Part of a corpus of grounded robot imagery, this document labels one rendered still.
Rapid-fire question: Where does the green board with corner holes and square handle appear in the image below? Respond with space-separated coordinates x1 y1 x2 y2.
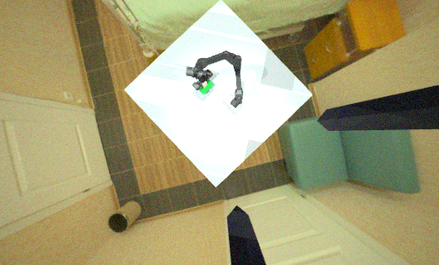
199 80 214 95

